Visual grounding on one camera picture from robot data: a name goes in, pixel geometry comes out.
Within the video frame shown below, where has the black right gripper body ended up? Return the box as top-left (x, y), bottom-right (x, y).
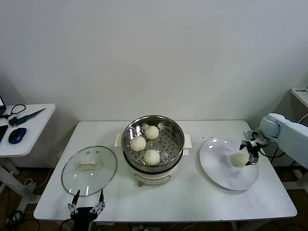
top-left (245, 138), bottom-right (262, 157)

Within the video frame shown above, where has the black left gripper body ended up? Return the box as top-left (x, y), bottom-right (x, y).
top-left (69, 207), bottom-right (97, 231)

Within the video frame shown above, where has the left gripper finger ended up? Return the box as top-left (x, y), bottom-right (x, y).
top-left (67, 190), bottom-right (80, 215)
top-left (89, 189), bottom-right (106, 214)

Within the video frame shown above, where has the white steamed baozi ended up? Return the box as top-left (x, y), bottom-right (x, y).
top-left (130, 136), bottom-right (147, 152)
top-left (143, 149), bottom-right (161, 167)
top-left (144, 125), bottom-right (159, 140)
top-left (231, 153), bottom-right (248, 167)

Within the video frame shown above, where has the round glass lid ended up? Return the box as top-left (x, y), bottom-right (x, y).
top-left (61, 145), bottom-right (118, 197)

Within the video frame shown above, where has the stainless steel steamer basket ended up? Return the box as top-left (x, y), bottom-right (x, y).
top-left (115, 115), bottom-right (193, 169)

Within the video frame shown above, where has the white round plate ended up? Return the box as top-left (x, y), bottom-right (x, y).
top-left (199, 137), bottom-right (260, 192)

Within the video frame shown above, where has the cream electric cooker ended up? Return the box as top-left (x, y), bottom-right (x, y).
top-left (123, 144), bottom-right (185, 188)

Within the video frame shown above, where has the white side table with laptop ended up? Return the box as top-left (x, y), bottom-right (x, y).
top-left (0, 103), bottom-right (56, 212)

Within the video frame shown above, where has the blue computer mouse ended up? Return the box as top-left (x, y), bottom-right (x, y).
top-left (8, 127), bottom-right (27, 144)

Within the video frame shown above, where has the black flat pad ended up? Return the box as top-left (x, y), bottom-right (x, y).
top-left (0, 124), bottom-right (9, 144)

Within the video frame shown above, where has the laptop screen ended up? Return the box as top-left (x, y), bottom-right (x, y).
top-left (0, 95), bottom-right (7, 118)

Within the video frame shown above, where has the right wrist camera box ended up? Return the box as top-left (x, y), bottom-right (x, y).
top-left (244, 129), bottom-right (259, 142)

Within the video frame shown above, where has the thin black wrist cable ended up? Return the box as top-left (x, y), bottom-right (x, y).
top-left (259, 143), bottom-right (281, 159)

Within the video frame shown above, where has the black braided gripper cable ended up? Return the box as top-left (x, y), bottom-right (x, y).
top-left (59, 218), bottom-right (73, 231)

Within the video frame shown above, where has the black hanging cable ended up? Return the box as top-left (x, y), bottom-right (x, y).
top-left (291, 154), bottom-right (303, 168)

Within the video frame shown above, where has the white floor cable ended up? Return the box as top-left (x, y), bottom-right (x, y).
top-left (23, 177), bottom-right (37, 189)

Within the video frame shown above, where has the black floor cable bundle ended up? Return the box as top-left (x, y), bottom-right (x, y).
top-left (0, 209), bottom-right (40, 231)

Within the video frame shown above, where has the green handled knife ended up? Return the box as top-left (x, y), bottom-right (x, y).
top-left (17, 107), bottom-right (47, 125)

